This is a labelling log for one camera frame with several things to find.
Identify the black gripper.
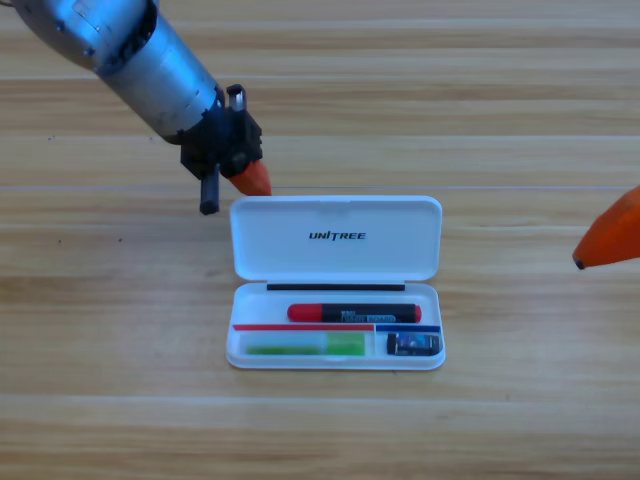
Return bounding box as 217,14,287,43
179,84,274,216

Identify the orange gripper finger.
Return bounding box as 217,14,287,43
572,184,640,271

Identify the white Unitree pencil case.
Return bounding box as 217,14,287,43
225,194,447,372

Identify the red-capped dark blue marker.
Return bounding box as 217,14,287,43
286,302,423,325

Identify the green and white glue stick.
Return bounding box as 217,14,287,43
245,332,367,357

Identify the dark blue eraser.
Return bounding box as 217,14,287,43
386,333,441,358

